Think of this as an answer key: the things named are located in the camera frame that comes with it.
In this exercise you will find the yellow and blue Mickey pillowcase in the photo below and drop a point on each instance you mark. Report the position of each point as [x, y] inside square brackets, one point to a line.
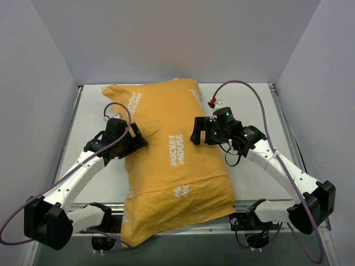
[172, 182]

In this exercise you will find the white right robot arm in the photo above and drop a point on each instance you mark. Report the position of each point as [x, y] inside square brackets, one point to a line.
[312, 201]

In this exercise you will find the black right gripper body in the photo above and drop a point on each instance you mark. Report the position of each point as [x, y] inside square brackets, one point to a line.
[199, 131]

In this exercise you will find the aluminium table frame rail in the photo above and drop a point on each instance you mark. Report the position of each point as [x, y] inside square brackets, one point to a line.
[177, 176]

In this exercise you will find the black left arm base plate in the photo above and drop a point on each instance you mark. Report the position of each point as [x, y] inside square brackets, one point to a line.
[104, 238]

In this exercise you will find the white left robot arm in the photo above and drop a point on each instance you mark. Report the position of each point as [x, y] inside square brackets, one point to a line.
[49, 220]

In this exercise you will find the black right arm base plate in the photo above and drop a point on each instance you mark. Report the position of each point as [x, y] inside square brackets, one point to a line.
[251, 233]

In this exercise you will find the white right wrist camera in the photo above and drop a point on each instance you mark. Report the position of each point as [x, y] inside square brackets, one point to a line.
[215, 104]

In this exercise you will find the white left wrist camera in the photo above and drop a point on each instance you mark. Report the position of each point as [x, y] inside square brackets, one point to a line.
[107, 117]

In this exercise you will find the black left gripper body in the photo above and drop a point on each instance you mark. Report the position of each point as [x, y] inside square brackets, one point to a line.
[137, 137]

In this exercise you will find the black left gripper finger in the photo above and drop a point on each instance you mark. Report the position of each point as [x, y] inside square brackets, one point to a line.
[137, 139]
[128, 150]

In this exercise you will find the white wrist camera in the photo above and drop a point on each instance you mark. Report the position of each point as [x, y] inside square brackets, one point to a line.
[107, 117]
[215, 104]

